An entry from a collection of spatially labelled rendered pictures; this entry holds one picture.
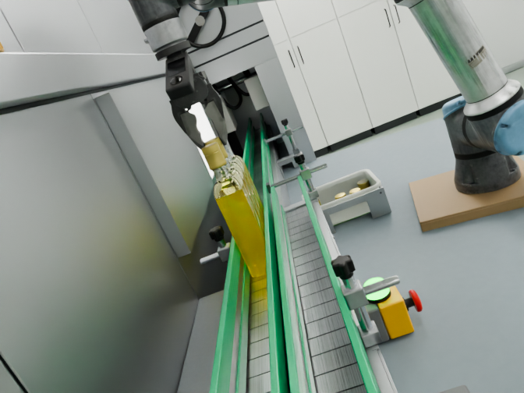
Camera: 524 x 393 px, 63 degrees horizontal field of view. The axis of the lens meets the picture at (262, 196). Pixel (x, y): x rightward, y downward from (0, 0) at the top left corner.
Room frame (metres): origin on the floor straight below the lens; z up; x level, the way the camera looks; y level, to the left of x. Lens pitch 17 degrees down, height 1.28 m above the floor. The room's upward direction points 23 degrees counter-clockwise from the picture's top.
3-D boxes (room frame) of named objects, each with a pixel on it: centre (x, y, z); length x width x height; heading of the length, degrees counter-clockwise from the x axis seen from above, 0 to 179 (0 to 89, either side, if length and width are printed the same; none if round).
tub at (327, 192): (1.18, -0.22, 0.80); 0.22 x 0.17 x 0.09; 83
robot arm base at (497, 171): (0.99, -0.55, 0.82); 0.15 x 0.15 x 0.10
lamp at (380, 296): (0.65, -0.12, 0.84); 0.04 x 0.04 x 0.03
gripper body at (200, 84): (0.90, 0.05, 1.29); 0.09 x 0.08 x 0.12; 174
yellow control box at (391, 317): (0.65, -0.12, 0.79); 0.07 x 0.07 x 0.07; 83
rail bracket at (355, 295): (0.48, -0.08, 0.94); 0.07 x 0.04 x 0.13; 83
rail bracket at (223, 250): (0.80, 0.13, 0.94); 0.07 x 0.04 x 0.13; 83
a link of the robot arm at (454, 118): (0.99, -0.55, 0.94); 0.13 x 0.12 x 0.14; 179
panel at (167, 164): (1.25, 0.14, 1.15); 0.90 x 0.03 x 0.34; 173
